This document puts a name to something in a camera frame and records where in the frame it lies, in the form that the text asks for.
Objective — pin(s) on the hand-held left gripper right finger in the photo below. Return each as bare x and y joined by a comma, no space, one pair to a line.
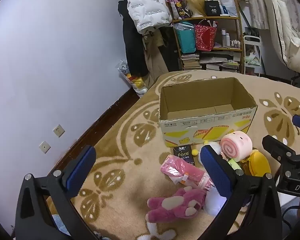
215,172

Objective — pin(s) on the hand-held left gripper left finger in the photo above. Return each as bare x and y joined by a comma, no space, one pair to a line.
81,172

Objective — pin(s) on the yellow plush doll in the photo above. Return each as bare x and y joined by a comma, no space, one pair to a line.
257,163

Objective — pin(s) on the white-haired plush doll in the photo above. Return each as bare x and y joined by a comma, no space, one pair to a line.
213,202

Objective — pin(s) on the pink plastic packet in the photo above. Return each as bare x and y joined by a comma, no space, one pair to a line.
182,171

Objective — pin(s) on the black tissue pack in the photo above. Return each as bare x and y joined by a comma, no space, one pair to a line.
183,155

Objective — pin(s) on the yellow printed cardboard box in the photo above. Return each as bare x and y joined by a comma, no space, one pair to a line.
202,127

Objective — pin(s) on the pink bear plush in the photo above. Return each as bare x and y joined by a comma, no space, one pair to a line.
172,203

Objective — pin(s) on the yellow pompom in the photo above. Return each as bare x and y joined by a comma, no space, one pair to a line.
195,152

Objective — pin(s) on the pink roll cake plush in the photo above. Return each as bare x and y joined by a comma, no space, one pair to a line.
236,145

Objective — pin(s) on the white trolley cart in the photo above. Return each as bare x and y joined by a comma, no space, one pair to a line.
251,55

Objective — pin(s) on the white padded chair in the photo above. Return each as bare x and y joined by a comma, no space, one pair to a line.
287,25

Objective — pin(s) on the wide stack of books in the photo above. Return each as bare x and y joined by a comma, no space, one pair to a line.
220,63

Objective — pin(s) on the clear bag of toys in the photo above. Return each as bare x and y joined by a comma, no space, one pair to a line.
135,82

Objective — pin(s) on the group of cosmetic bottles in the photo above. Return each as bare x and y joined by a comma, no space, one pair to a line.
226,38

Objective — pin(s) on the small stack of books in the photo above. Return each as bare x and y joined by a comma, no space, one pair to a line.
190,62

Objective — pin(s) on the wooden bookshelf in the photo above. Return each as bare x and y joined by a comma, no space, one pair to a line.
230,21

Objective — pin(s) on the beige hanging garment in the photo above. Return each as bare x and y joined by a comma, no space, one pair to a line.
153,60

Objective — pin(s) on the black hanging garment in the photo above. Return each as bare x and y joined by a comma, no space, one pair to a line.
170,52

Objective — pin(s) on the red gift bag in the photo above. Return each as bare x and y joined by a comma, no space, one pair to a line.
205,37

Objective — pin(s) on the white patterned curtain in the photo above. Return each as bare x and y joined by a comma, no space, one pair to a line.
255,2

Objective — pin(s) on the black hanging coat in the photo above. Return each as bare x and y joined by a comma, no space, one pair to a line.
132,50

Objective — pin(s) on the teal bag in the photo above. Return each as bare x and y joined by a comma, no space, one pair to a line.
186,38

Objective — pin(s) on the black box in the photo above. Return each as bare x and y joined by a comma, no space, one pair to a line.
212,9

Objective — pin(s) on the blonde wig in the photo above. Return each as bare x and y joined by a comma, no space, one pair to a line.
196,5

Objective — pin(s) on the pink and black packet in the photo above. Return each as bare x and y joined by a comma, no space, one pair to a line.
176,3

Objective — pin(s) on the white puffer jacket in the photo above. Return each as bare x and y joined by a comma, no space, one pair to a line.
145,7

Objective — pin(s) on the white wall socket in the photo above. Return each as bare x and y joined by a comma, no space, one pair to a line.
58,130
44,147

